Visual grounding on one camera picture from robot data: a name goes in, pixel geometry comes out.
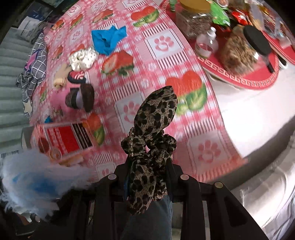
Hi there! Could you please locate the leopard print scrunchie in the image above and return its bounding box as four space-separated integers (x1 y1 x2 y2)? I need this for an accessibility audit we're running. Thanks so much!
121 85 178 215

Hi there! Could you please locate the light blue fluffy cloth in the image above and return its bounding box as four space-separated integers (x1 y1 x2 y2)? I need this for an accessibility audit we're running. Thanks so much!
1 149 92 219

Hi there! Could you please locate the beige sock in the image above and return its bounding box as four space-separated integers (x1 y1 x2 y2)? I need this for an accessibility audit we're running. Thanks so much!
53 64 72 89

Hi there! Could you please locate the grey checked blanket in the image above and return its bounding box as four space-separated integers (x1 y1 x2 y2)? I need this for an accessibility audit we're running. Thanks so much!
16 32 48 119

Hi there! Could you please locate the black lid glass jar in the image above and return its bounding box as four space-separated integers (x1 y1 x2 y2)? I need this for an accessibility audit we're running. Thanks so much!
220 25 274 76

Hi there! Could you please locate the white dotted scrunchie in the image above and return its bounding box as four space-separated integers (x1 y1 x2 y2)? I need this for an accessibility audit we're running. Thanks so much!
69 47 98 71

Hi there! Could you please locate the yellow lid glass jar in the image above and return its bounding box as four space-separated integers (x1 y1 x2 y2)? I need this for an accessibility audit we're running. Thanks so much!
175 0 213 40

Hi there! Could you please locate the pink strawberry checked tablecloth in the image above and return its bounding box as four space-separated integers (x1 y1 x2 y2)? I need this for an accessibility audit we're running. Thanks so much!
30 1 247 182

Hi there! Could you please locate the pink black rolled sock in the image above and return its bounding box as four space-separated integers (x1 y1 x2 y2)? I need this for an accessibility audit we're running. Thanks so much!
67 71 86 84

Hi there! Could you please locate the red cardboard box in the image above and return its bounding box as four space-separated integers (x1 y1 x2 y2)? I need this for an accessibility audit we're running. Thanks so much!
30 121 98 167

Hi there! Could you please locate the small clear bottle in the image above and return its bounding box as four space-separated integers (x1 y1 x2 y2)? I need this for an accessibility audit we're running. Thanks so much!
195 27 218 59

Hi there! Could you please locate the green snack packet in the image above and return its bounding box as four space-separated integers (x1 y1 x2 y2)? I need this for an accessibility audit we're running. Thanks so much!
207 1 230 27

